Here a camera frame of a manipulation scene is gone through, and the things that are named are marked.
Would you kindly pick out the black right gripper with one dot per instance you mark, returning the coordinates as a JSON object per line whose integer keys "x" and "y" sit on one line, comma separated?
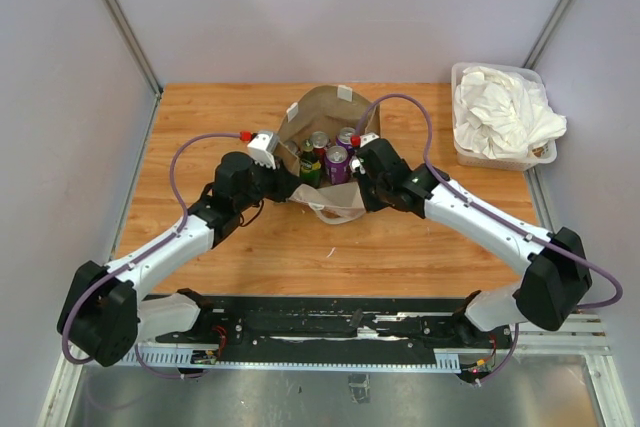
{"x": 369, "y": 203}

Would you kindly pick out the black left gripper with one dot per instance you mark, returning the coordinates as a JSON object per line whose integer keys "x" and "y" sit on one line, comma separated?
{"x": 285, "y": 183}

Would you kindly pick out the purple fanta can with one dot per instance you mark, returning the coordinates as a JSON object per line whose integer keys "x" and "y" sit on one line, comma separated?
{"x": 336, "y": 164}
{"x": 344, "y": 136}

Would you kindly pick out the burlap canvas tote bag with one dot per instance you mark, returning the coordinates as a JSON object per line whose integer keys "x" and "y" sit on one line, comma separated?
{"x": 326, "y": 109}

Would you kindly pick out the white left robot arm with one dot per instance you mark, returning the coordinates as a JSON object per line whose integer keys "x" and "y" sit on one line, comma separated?
{"x": 103, "y": 312}

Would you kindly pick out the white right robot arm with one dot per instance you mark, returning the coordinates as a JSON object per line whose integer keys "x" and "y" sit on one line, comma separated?
{"x": 553, "y": 278}

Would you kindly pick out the green glass bottle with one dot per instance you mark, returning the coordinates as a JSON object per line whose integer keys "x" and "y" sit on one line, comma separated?
{"x": 310, "y": 168}

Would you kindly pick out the purple Fanta can front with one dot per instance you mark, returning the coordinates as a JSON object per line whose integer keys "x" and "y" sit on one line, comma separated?
{"x": 336, "y": 164}

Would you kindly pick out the red cola can right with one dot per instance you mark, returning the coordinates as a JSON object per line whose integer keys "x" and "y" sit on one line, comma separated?
{"x": 320, "y": 142}

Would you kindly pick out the white crumpled cloth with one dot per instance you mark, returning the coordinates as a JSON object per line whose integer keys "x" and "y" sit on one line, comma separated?
{"x": 505, "y": 114}

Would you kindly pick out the white plastic basket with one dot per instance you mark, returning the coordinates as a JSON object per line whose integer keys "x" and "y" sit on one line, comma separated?
{"x": 500, "y": 117}

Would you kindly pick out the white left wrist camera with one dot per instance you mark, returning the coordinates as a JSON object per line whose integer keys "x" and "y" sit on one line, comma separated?
{"x": 262, "y": 147}

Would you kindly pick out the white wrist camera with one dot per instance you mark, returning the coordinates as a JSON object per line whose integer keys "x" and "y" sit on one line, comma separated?
{"x": 359, "y": 141}
{"x": 262, "y": 147}

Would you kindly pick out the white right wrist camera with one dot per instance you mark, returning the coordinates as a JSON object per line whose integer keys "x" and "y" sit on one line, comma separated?
{"x": 359, "y": 141}

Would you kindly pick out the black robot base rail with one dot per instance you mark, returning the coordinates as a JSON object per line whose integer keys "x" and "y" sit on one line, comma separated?
{"x": 356, "y": 333}

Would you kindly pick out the aluminium frame post left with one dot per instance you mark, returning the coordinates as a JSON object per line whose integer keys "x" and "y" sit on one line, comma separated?
{"x": 132, "y": 43}

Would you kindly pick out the aluminium frame post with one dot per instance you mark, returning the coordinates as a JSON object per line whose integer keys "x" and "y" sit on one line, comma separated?
{"x": 132, "y": 43}
{"x": 546, "y": 35}

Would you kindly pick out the aluminium frame post right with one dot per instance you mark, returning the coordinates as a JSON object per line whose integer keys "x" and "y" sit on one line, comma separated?
{"x": 546, "y": 35}

